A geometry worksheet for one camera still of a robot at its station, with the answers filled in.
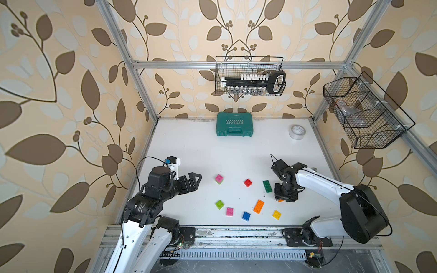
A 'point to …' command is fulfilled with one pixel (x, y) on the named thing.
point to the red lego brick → (248, 182)
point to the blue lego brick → (246, 216)
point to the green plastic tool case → (234, 124)
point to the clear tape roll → (297, 132)
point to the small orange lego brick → (280, 200)
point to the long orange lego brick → (258, 206)
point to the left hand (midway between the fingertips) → (191, 176)
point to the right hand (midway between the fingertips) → (280, 199)
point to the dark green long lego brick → (267, 186)
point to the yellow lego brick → (276, 214)
